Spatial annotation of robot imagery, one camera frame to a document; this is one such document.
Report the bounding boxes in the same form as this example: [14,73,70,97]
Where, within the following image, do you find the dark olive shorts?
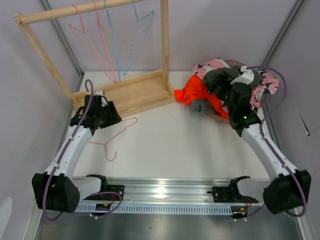
[202,65,262,98]

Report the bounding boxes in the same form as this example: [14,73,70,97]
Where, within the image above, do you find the grey shorts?
[188,99,216,114]

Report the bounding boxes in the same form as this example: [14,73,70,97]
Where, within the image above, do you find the pink patterned shorts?
[185,58,279,115]

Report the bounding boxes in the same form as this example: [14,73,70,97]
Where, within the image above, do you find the blue wire hanger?
[123,0,154,76]
[103,0,121,82]

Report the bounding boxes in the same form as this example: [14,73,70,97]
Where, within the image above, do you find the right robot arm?
[207,73,312,217]

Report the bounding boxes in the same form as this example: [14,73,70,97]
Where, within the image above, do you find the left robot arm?
[31,94,122,213]

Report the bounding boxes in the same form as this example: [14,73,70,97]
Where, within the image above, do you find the pink translucent plastic basin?
[204,59,266,123]

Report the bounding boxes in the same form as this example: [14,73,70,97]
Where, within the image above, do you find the wooden clothes rack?
[13,0,174,117]

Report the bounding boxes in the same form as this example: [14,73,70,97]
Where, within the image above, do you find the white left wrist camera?
[93,89,106,97]

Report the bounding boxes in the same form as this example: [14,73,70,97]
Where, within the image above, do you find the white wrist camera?
[93,89,106,97]
[230,65,255,85]

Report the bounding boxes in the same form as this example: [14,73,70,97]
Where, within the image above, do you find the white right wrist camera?
[230,65,255,85]

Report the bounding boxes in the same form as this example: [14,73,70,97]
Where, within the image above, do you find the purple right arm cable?
[233,65,308,222]

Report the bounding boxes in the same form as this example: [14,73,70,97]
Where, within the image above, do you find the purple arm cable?
[233,65,308,222]
[42,79,123,223]

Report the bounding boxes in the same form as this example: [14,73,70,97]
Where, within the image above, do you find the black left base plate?
[84,184,125,201]

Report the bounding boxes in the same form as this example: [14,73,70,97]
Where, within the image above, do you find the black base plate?
[206,186,259,204]
[84,184,125,201]

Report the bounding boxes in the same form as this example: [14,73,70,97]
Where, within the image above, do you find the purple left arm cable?
[42,79,123,223]

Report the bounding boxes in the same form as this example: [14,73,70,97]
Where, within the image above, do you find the aluminium mounting rail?
[72,176,271,206]

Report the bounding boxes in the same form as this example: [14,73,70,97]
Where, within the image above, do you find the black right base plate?
[206,186,259,204]

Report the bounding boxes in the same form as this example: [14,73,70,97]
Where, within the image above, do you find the white slotted cable duct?
[75,202,233,216]

